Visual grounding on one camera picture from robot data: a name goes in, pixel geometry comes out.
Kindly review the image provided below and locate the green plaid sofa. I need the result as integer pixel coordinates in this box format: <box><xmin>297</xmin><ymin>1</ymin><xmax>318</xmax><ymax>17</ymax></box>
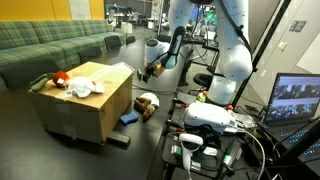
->
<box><xmin>0</xmin><ymin>19</ymin><xmax>136</xmax><ymax>91</ymax></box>

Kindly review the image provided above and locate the green plush vegetable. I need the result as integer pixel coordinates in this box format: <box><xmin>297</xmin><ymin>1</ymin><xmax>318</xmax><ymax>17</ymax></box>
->
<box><xmin>29</xmin><ymin>72</ymin><xmax>56</xmax><ymax>92</ymax></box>

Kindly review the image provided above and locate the white paper sheet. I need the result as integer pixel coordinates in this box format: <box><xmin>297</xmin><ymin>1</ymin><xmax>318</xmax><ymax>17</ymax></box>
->
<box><xmin>204</xmin><ymin>30</ymin><xmax>217</xmax><ymax>42</ymax></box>

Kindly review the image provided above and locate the blue sponge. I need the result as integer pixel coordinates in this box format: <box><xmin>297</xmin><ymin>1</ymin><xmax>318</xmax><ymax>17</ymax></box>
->
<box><xmin>119</xmin><ymin>111</ymin><xmax>139</xmax><ymax>127</ymax></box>

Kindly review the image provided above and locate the red round plush toy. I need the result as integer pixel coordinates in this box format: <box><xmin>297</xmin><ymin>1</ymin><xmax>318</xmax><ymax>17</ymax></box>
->
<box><xmin>52</xmin><ymin>70</ymin><xmax>71</xmax><ymax>89</ymax></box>

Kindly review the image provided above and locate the small yellow-green bottle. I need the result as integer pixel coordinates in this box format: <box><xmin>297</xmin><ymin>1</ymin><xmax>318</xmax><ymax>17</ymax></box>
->
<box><xmin>195</xmin><ymin>90</ymin><xmax>208</xmax><ymax>104</ymax></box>

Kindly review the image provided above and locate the dark wall switch panel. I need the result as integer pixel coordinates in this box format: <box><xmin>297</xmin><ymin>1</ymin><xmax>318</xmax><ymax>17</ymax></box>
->
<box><xmin>288</xmin><ymin>20</ymin><xmax>308</xmax><ymax>33</ymax></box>

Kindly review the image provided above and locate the black office chair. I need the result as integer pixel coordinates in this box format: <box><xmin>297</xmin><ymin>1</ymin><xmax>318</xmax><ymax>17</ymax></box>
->
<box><xmin>192</xmin><ymin>64</ymin><xmax>218</xmax><ymax>91</ymax></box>

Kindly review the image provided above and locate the black diagonal frame pole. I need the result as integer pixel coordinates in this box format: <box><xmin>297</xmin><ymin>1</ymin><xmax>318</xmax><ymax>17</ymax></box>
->
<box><xmin>231</xmin><ymin>0</ymin><xmax>291</xmax><ymax>108</ymax></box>

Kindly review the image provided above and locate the clear plastic bag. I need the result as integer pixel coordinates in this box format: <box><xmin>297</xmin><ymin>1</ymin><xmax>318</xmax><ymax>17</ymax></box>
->
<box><xmin>233</xmin><ymin>111</ymin><xmax>258</xmax><ymax>129</ymax></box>

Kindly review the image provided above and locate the brown cardboard box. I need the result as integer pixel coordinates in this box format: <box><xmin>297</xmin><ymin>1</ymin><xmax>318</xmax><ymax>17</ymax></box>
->
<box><xmin>28</xmin><ymin>60</ymin><xmax>134</xmax><ymax>145</ymax></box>

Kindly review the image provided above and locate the black laptop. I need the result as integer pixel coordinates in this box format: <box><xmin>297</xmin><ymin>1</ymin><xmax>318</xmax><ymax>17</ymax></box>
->
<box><xmin>258</xmin><ymin>72</ymin><xmax>320</xmax><ymax>174</ymax></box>

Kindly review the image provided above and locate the white cable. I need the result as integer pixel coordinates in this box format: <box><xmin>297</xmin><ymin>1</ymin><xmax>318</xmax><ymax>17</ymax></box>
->
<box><xmin>238</xmin><ymin>128</ymin><xmax>267</xmax><ymax>180</ymax></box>

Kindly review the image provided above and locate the brown moose plush toy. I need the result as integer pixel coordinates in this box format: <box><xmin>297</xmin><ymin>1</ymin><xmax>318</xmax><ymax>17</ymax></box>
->
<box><xmin>133</xmin><ymin>96</ymin><xmax>157</xmax><ymax>123</ymax></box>

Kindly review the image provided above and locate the white VR controller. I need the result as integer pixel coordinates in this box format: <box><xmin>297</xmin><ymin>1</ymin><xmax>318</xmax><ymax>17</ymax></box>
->
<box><xmin>178</xmin><ymin>133</ymin><xmax>204</xmax><ymax>174</ymax></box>

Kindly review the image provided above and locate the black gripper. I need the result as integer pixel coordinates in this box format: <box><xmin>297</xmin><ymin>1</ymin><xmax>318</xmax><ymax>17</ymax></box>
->
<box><xmin>141</xmin><ymin>63</ymin><xmax>160</xmax><ymax>84</ymax></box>

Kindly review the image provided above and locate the white VR headset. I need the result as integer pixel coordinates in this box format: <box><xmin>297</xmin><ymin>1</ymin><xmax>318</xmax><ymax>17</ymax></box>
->
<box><xmin>182</xmin><ymin>101</ymin><xmax>238</xmax><ymax>135</ymax></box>

